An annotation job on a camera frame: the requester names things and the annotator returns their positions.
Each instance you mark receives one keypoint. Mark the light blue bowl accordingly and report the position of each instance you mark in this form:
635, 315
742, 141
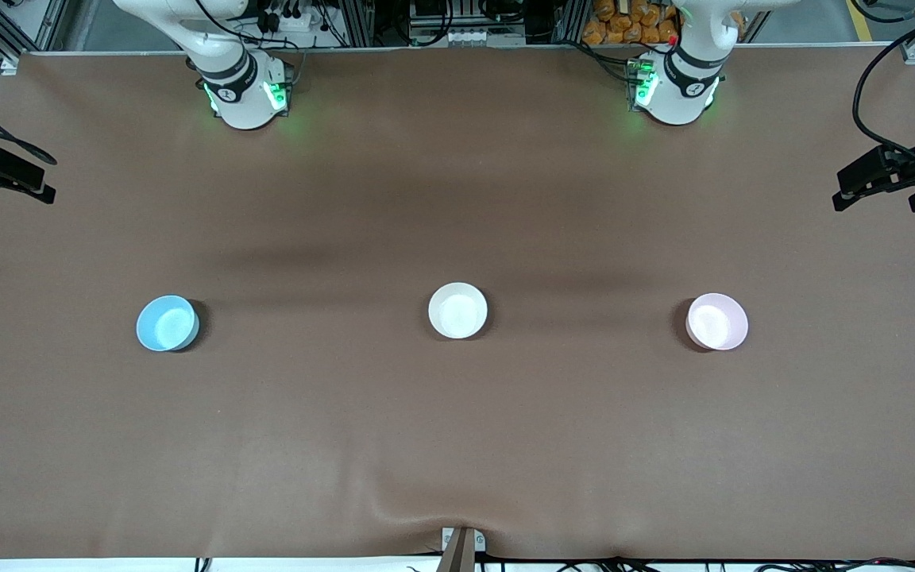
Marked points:
166, 324

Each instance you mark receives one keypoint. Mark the pink bowl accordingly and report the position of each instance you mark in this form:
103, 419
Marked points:
716, 322

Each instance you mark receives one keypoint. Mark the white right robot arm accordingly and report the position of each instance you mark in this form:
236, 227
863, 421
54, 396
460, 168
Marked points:
243, 103

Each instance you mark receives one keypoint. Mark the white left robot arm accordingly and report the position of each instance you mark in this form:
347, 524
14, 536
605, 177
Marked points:
676, 99

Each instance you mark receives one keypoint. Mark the white bowl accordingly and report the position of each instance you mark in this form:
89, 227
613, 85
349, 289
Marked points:
457, 311

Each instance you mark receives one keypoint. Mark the orange packaged goods pile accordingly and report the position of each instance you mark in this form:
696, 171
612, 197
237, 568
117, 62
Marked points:
624, 24

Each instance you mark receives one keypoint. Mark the power strip with black plugs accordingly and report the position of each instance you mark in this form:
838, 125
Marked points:
287, 16

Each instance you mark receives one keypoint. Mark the white multi-socket strip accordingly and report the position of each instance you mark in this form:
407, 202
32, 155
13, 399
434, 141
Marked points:
473, 36

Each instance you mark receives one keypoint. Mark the brown table mat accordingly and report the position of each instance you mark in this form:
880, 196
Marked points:
457, 437

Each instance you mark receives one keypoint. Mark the aluminium frame post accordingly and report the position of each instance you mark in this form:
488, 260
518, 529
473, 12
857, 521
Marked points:
573, 20
358, 20

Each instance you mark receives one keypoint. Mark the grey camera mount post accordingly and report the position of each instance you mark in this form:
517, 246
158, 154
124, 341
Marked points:
460, 556

